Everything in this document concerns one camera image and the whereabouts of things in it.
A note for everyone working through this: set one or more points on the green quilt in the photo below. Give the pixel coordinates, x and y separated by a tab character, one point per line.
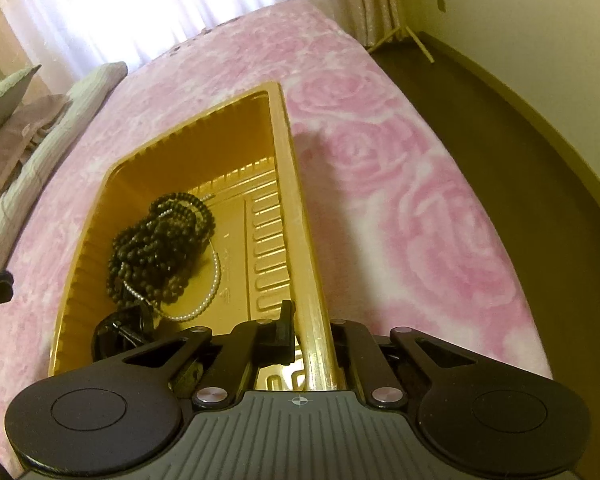
55	160

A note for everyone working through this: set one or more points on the green pillow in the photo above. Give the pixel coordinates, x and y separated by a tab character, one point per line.
5	100

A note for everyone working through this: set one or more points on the yellow plastic tray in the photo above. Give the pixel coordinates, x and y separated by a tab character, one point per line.
260	220

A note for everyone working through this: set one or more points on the small dark wall outlet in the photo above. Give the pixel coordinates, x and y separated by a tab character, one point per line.
442	4

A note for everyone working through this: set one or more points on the beige pillow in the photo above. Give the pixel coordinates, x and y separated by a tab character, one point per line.
25	130

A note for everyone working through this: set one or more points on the black mesh band wristwatch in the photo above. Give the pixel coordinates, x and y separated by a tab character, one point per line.
110	332

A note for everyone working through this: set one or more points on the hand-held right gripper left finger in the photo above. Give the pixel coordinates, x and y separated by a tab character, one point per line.
286	330

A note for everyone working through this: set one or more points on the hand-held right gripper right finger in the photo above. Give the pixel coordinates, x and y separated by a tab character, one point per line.
350	345

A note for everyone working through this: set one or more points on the pink floral blanket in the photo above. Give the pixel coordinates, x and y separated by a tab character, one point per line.
405	185

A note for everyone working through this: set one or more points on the wooden tripod legs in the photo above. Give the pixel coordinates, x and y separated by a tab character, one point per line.
422	46

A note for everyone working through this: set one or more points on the white sheer curtain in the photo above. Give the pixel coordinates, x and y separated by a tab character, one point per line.
155	0

